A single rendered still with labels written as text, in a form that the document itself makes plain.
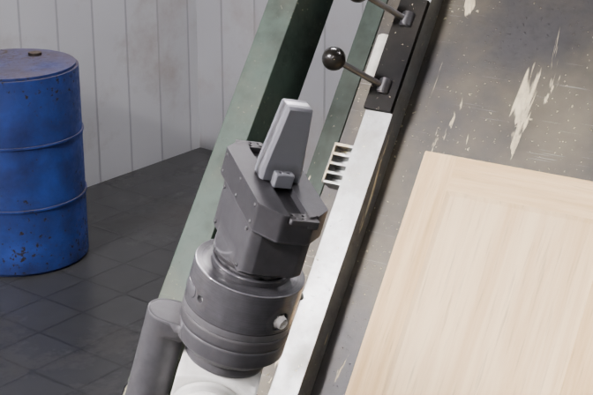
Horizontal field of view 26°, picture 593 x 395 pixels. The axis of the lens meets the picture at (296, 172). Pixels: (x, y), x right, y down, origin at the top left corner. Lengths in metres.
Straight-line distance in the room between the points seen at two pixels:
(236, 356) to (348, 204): 1.06
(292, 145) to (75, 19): 4.65
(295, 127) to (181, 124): 5.22
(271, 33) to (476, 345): 0.66
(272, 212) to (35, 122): 3.80
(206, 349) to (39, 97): 3.72
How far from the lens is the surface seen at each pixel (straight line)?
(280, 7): 2.23
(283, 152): 0.94
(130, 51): 5.83
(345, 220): 2.02
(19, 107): 4.66
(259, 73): 2.18
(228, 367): 0.99
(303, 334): 1.99
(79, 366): 4.19
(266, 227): 0.92
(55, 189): 4.80
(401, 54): 2.08
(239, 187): 0.96
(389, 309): 1.97
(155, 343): 1.03
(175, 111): 6.10
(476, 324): 1.92
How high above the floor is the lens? 1.90
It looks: 19 degrees down
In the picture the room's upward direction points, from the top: straight up
